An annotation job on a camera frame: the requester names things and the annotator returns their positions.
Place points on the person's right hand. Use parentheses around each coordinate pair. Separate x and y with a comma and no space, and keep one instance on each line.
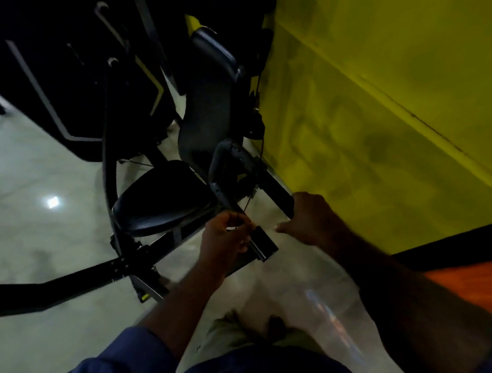
(317,225)

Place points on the person's left hand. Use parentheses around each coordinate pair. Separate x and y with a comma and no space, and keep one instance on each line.
(225,245)

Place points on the black seated gym machine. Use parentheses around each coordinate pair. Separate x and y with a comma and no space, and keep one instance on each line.
(94,98)

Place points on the person's right forearm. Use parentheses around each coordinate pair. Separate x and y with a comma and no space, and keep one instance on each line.
(408,307)

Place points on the person's left forearm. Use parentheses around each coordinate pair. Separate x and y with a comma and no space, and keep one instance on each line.
(183,308)

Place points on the black seat pad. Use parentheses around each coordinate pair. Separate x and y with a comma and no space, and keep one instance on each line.
(162,199)

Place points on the black framed window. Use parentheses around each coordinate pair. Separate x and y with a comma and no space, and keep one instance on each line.
(446,249)

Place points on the black back pad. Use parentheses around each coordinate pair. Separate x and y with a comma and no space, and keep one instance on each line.
(210,110)

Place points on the orange curtain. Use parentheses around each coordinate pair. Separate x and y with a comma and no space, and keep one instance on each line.
(483,288)

